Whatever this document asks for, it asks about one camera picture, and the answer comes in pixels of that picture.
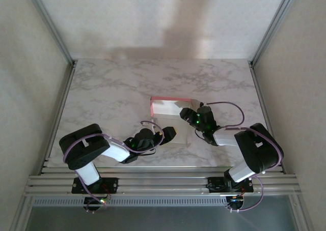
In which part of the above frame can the aluminium mounting rail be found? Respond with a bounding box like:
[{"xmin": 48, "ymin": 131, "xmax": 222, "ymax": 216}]
[{"xmin": 22, "ymin": 166, "xmax": 301, "ymax": 197}]

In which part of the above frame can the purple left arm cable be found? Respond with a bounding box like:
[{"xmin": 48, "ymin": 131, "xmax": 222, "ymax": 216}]
[{"xmin": 63, "ymin": 120, "xmax": 165, "ymax": 213}]

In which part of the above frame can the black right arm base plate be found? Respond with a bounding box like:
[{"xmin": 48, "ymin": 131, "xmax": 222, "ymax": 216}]
[{"xmin": 206, "ymin": 177, "xmax": 255, "ymax": 193}]

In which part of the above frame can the aluminium table side rail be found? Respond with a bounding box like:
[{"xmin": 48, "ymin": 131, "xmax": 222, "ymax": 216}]
[
  {"xmin": 248, "ymin": 62, "xmax": 285, "ymax": 175},
  {"xmin": 42, "ymin": 62, "xmax": 77, "ymax": 175}
]

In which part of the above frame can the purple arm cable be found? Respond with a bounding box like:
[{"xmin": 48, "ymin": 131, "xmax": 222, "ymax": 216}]
[
  {"xmin": 63, "ymin": 120, "xmax": 165, "ymax": 213},
  {"xmin": 195, "ymin": 101, "xmax": 285, "ymax": 213}
]

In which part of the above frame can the aluminium frame post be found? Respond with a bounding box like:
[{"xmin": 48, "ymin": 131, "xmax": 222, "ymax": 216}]
[
  {"xmin": 251, "ymin": 0, "xmax": 303, "ymax": 66},
  {"xmin": 24, "ymin": 0, "xmax": 77, "ymax": 66}
]

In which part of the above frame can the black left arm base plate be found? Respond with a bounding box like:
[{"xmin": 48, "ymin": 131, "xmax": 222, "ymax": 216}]
[{"xmin": 71, "ymin": 177, "xmax": 119, "ymax": 194}]

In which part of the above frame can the grey slotted cable duct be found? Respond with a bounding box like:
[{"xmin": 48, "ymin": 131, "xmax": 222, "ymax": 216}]
[{"xmin": 32, "ymin": 196, "xmax": 293, "ymax": 208}]

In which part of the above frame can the grey metal sheet panel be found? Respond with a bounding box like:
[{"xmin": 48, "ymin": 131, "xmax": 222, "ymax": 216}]
[{"xmin": 25, "ymin": 207, "xmax": 298, "ymax": 231}]

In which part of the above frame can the aluminium lower frame bar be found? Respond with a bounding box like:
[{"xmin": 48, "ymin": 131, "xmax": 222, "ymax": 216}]
[
  {"xmin": 290, "ymin": 195, "xmax": 315, "ymax": 231},
  {"xmin": 10, "ymin": 196, "xmax": 34, "ymax": 231}
]

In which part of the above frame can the pink white cardboard box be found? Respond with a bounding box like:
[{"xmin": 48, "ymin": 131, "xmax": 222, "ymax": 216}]
[{"xmin": 149, "ymin": 96, "xmax": 203, "ymax": 148}]

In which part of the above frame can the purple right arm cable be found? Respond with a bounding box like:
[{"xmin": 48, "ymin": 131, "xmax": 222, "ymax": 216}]
[{"xmin": 195, "ymin": 101, "xmax": 285, "ymax": 213}]

